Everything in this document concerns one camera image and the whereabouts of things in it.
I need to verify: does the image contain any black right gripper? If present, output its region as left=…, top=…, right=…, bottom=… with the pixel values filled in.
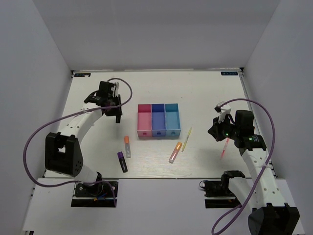
left=208, top=114, right=240, bottom=141

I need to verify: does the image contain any orange cap white highlighter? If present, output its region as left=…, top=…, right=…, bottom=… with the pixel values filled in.
left=124, top=136, right=131, bottom=158

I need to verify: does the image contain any purple cap black highlighter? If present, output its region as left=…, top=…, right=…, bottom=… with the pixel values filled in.
left=117, top=151, right=128, bottom=173

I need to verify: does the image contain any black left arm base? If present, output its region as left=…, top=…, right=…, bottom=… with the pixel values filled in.
left=71, top=181, right=118, bottom=208

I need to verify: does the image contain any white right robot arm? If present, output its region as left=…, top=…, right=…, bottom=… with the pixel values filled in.
left=207, top=108, right=300, bottom=235

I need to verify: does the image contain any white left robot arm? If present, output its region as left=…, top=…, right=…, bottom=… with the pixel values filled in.
left=45, top=81, right=122, bottom=195

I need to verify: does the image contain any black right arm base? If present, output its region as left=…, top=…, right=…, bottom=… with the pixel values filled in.
left=199, top=170, right=245, bottom=209

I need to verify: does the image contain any thin pink pen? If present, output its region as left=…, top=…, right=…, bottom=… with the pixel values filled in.
left=221, top=138, right=230, bottom=159

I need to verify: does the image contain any pink storage bin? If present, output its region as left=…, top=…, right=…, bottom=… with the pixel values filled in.
left=137, top=104, right=152, bottom=138

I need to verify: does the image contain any thin yellow pen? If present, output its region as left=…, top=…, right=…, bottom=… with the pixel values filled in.
left=181, top=127, right=192, bottom=152

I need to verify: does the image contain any orange cap pink highlighter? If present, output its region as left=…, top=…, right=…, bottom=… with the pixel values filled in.
left=169, top=142, right=182, bottom=164

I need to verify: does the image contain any dark blue storage bin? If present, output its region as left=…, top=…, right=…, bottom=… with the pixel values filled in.
left=152, top=104, right=166, bottom=137

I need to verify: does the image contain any light blue storage bin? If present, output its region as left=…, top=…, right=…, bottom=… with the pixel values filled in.
left=165, top=103, right=181, bottom=137

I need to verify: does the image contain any blue label right corner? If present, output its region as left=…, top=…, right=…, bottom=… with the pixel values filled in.
left=221, top=71, right=238, bottom=76

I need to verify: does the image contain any blue label corner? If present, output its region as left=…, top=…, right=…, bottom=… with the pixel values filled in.
left=221, top=71, right=238, bottom=76
left=74, top=73, right=91, bottom=77

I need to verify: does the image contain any blue label left corner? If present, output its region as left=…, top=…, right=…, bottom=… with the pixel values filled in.
left=74, top=73, right=91, bottom=77

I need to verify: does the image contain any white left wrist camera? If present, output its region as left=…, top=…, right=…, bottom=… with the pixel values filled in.
left=113, top=82, right=119, bottom=97

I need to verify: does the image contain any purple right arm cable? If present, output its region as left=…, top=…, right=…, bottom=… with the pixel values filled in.
left=211, top=98, right=274, bottom=235

